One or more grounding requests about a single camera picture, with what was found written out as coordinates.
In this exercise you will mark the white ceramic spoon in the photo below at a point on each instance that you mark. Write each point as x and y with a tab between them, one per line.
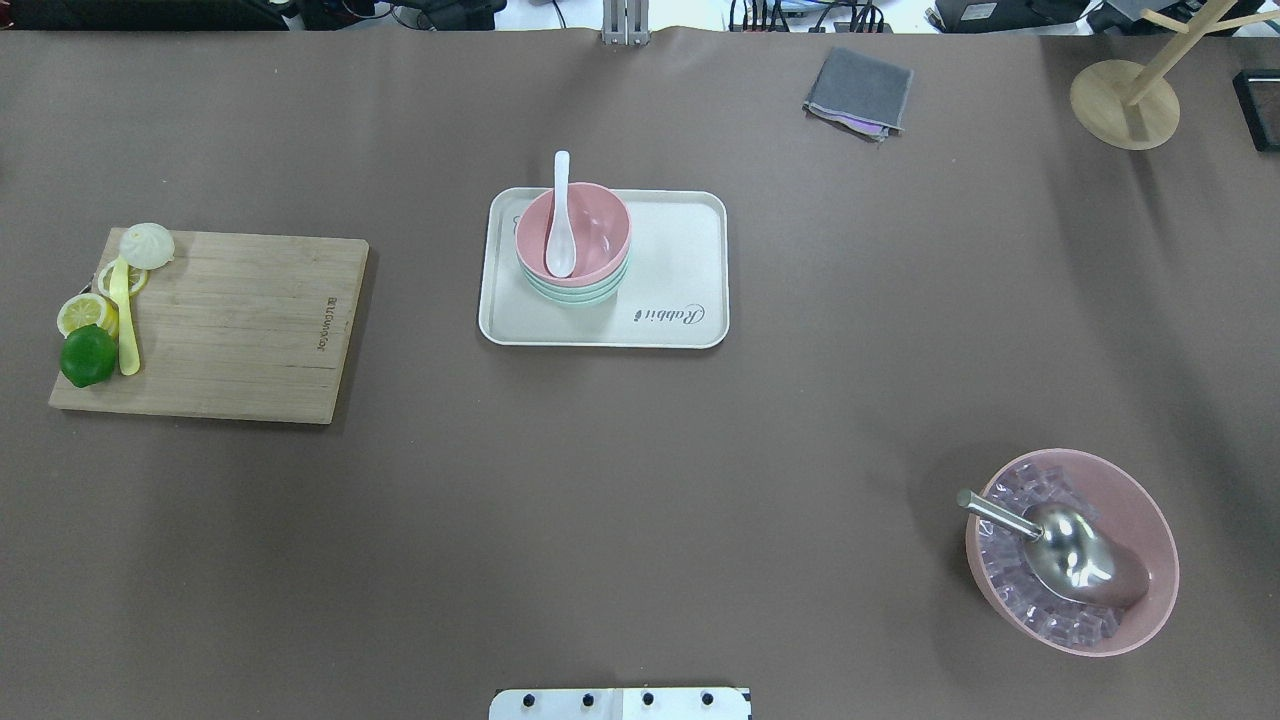
560	253

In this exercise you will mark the small pink bowl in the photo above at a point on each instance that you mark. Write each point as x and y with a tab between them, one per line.
601	226

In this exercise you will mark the bottom green bowl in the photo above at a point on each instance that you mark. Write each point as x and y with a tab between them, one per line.
574	297

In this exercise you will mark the middle green bowl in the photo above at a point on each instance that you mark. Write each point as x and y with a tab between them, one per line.
614	277

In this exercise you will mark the large pink ice bowl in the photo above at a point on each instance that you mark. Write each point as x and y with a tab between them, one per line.
1126	513

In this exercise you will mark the front lemon slice stack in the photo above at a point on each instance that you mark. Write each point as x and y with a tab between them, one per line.
88	309

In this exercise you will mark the white rabbit tray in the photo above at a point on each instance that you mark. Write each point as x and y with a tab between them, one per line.
675	294

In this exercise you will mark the purple cloth under grey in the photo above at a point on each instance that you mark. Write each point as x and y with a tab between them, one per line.
869	131

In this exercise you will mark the grey folded cloth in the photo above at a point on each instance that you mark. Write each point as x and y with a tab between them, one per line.
861	86

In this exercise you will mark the wooden cutting board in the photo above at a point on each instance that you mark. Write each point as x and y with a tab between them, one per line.
238	326

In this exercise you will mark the metal ice scoop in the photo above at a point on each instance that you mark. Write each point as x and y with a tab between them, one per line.
1067	554

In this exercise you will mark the white steamed bun toy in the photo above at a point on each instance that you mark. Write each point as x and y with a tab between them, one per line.
147	245

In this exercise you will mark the lemon slice under knife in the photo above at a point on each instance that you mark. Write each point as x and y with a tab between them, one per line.
137	279

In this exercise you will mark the yellow plastic knife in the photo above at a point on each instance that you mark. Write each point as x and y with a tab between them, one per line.
119	286

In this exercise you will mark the wooden mug tree stand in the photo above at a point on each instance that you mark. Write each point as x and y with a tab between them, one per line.
1131	105

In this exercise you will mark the green lime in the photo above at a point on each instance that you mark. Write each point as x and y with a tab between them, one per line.
88	356

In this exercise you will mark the black monitor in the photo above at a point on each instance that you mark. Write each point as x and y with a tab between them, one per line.
1257	91

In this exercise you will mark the aluminium frame post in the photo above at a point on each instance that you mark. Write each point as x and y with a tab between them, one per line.
625	22

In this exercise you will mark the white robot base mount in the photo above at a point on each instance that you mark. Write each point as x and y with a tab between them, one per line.
695	702

